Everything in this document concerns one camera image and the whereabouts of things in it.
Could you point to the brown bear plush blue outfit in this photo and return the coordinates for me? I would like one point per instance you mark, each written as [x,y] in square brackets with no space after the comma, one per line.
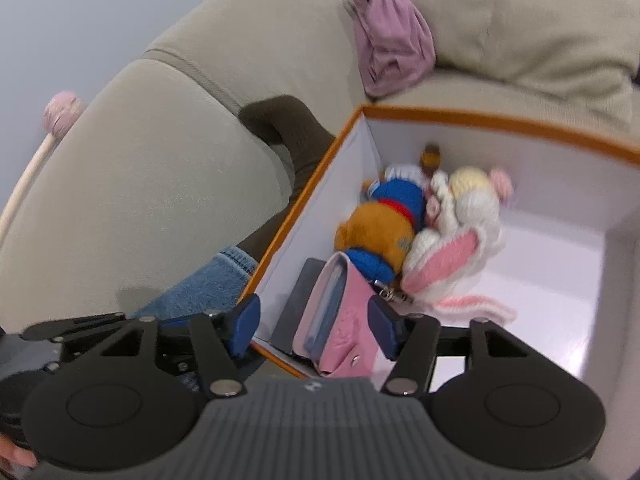
[379,233]

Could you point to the person left hand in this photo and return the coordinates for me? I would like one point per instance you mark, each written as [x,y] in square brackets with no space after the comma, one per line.
[14,455]

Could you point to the dark grey flat case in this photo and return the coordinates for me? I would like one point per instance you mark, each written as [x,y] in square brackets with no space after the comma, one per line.
[295,305]

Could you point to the pink card wallet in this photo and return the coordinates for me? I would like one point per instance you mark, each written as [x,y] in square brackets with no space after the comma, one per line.
[334,333]

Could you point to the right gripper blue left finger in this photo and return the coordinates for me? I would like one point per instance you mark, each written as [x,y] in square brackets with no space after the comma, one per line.
[240,324]

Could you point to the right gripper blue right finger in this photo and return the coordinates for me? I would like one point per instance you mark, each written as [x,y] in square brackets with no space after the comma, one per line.
[389,329]

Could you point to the beige sofa cushion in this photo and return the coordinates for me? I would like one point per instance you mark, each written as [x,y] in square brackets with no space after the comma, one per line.
[583,50]

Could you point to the purple crumpled garment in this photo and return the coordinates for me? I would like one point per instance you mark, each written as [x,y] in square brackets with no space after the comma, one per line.
[395,47]

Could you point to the left leg blue jeans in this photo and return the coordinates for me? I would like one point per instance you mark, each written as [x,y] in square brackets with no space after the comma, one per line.
[219,284]

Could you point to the pink pompom wooden stick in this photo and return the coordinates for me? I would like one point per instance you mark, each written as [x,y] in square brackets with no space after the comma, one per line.
[58,117]

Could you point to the white pink bunny plush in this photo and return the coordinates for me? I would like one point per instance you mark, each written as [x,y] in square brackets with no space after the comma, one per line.
[463,231]

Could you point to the orange cardboard storage box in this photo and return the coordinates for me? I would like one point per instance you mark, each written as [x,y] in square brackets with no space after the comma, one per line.
[567,259]

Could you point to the beige fabric sofa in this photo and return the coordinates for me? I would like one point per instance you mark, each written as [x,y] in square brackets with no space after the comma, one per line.
[158,174]

